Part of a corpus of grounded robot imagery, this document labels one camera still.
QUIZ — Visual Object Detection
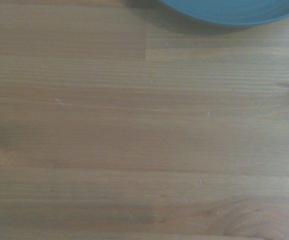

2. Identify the teal round plate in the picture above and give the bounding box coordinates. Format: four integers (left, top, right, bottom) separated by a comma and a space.
157, 0, 289, 27

